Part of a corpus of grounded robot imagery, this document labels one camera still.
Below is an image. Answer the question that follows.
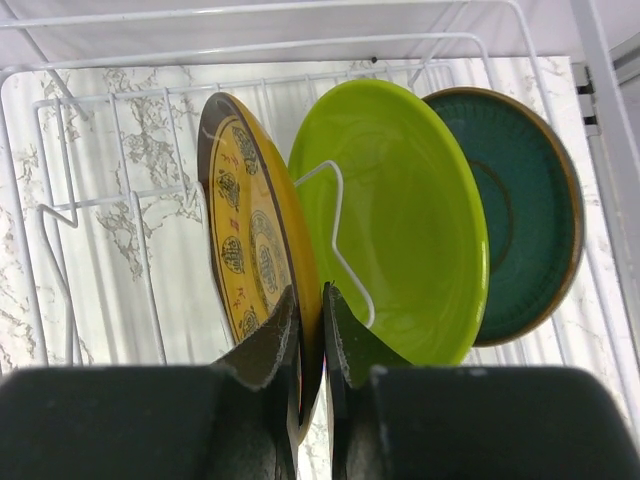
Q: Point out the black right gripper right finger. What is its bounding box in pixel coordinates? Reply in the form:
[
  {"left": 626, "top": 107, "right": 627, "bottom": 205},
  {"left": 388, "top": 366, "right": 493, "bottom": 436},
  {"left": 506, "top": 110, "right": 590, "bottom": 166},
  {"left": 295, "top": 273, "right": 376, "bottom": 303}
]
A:
[{"left": 323, "top": 284, "right": 639, "bottom": 479}]

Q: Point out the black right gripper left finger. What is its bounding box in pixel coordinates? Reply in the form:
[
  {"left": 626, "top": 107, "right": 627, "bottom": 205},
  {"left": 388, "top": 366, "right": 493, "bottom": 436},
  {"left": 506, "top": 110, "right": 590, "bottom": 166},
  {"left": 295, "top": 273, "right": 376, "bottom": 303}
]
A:
[{"left": 1, "top": 290, "right": 300, "bottom": 479}]

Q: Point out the yellow patterned plate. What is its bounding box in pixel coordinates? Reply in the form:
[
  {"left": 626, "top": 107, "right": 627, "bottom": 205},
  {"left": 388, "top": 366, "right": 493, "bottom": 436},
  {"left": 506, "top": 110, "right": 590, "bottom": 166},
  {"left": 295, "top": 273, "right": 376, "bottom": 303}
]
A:
[{"left": 197, "top": 92, "right": 323, "bottom": 437}]

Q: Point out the lime green plate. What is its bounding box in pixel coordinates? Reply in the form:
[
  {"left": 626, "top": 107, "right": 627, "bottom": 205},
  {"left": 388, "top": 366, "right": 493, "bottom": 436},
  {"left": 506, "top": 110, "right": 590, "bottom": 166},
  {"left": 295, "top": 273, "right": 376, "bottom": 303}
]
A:
[{"left": 288, "top": 79, "right": 489, "bottom": 365}]

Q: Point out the dark green plate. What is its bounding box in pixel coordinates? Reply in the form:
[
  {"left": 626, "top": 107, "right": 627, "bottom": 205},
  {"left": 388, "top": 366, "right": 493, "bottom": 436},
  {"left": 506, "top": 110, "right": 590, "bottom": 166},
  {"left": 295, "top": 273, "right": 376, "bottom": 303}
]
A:
[{"left": 423, "top": 87, "right": 585, "bottom": 347}]

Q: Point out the aluminium frame rail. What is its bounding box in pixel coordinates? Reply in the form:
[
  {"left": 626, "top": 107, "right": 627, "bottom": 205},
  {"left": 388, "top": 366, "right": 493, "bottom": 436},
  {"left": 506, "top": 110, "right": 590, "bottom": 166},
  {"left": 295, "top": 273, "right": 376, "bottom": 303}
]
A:
[{"left": 569, "top": 0, "right": 640, "bottom": 241}]

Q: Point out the white wire dish rack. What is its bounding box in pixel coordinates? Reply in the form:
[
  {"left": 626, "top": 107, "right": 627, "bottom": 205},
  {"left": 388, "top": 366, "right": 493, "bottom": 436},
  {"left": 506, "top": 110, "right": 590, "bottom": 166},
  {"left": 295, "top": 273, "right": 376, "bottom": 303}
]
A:
[{"left": 1, "top": 1, "right": 639, "bottom": 423}]

